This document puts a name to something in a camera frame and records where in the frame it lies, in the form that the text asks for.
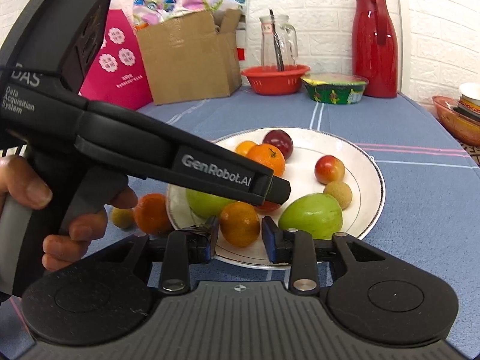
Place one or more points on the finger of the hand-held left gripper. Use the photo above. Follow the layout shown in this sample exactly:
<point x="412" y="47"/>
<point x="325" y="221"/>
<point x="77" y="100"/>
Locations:
<point x="157" y="131"/>
<point x="279" y="191"/>

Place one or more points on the red plastic basket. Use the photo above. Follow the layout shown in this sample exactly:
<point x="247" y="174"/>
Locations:
<point x="275" y="82"/>

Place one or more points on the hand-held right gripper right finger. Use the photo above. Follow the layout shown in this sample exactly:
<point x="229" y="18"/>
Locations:
<point x="269" y="243"/>

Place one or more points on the red thermos jug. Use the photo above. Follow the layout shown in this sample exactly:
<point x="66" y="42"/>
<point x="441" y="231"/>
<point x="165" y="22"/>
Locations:
<point x="369" y="52"/>

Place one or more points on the dark red plum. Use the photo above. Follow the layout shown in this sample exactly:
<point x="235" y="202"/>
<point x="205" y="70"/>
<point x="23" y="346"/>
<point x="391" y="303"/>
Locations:
<point x="279" y="140"/>

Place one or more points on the person's left hand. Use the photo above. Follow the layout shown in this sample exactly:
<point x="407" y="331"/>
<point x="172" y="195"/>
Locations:
<point x="26" y="183"/>

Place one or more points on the orange patterned bowl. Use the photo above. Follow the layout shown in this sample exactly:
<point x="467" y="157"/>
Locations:
<point x="457" y="127"/>

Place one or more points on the white ceramic plate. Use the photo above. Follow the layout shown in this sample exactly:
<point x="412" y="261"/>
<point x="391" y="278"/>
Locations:
<point x="360" y="210"/>

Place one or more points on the small yellow-green plum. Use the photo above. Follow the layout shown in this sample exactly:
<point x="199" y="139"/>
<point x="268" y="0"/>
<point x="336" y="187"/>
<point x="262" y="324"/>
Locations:
<point x="123" y="218"/>

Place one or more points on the metal utensil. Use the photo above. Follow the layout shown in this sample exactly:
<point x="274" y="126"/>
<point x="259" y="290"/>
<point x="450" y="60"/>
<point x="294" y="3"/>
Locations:
<point x="277" y="48"/>

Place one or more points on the brown cardboard box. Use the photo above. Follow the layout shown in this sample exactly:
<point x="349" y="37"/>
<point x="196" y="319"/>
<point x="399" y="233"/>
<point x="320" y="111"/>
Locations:
<point x="183" y="63"/>

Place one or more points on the deep orange mandarin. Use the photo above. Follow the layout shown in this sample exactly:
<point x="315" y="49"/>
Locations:
<point x="152" y="215"/>

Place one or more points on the large green jujube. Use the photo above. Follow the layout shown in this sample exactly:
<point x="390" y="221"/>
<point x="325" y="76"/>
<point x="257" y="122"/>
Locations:
<point x="206" y="203"/>
<point x="311" y="215"/>

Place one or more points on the green printed bowl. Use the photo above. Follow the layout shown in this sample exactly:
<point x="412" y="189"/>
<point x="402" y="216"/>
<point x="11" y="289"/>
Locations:
<point x="333" y="93"/>

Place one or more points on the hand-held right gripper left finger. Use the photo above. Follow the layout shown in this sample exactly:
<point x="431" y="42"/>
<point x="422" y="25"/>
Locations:
<point x="210" y="243"/>

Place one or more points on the glass pitcher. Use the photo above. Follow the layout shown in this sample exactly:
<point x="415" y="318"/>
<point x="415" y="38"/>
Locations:
<point x="268" y="52"/>

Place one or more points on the brown patterned cloth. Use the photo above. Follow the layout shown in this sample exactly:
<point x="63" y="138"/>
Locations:
<point x="472" y="153"/>

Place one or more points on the tan longan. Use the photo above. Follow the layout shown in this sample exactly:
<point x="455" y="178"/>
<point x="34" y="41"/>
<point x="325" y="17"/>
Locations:
<point x="338" y="194"/>

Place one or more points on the floral cloth bundle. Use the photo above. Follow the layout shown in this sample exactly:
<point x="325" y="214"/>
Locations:
<point x="187" y="2"/>

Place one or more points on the red yellow plum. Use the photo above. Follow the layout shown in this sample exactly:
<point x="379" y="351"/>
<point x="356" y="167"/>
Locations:
<point x="329" y="169"/>

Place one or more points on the large orange with stem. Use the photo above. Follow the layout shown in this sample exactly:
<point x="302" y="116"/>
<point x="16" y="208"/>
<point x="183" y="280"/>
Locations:
<point x="266" y="161"/>

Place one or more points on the pink tote bag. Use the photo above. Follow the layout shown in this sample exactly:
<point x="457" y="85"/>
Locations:
<point x="120" y="67"/>

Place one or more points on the small red plum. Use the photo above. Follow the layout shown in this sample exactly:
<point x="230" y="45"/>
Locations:
<point x="267" y="207"/>

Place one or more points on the small yellow-orange mandarin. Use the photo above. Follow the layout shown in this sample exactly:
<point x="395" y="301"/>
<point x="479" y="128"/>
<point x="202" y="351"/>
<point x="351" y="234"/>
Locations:
<point x="244" y="148"/>

